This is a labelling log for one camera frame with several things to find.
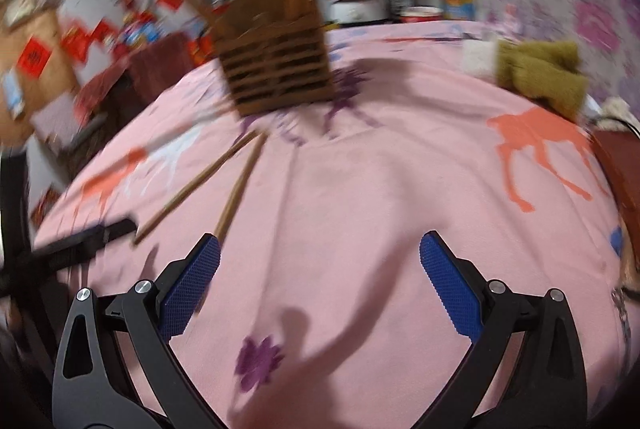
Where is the wooden chopstick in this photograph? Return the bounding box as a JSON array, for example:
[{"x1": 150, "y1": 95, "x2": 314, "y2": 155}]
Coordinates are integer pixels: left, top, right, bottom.
[
  {"x1": 132, "y1": 131, "x2": 258, "y2": 246},
  {"x1": 215, "y1": 132, "x2": 268, "y2": 246}
]

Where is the wooden chair with cushion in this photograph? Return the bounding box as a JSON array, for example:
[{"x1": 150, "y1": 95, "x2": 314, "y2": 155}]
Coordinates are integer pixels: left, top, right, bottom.
[{"x1": 29, "y1": 92, "x2": 108, "y2": 168}]

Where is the pink animal print tablecloth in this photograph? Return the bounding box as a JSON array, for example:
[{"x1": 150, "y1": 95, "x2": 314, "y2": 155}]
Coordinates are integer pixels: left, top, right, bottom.
[{"x1": 37, "y1": 22, "x2": 639, "y2": 428}]

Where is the brown leather case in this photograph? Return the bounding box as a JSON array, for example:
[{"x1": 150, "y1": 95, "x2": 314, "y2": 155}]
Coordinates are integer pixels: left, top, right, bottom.
[{"x1": 591, "y1": 130, "x2": 639, "y2": 295}]

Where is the wooden slatted utensil holder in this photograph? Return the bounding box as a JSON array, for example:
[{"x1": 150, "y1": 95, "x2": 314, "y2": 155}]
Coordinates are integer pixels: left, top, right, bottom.
[{"x1": 213, "y1": 0, "x2": 336, "y2": 117}]

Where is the olive green plush towel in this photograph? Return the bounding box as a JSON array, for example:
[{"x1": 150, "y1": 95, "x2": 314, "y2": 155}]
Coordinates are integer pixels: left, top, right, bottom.
[{"x1": 459, "y1": 38, "x2": 589, "y2": 120}]

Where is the red white bowl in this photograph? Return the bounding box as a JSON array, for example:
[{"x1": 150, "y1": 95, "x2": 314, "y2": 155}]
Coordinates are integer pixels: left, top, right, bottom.
[{"x1": 400, "y1": 6, "x2": 444, "y2": 24}]

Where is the white electric cooker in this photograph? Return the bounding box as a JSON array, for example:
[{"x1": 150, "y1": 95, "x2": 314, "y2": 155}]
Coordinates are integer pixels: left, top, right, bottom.
[{"x1": 329, "y1": 0, "x2": 388, "y2": 27}]

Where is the metal key chain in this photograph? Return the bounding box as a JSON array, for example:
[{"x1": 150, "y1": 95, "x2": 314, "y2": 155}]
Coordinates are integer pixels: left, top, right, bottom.
[{"x1": 610, "y1": 285, "x2": 633, "y2": 345}]

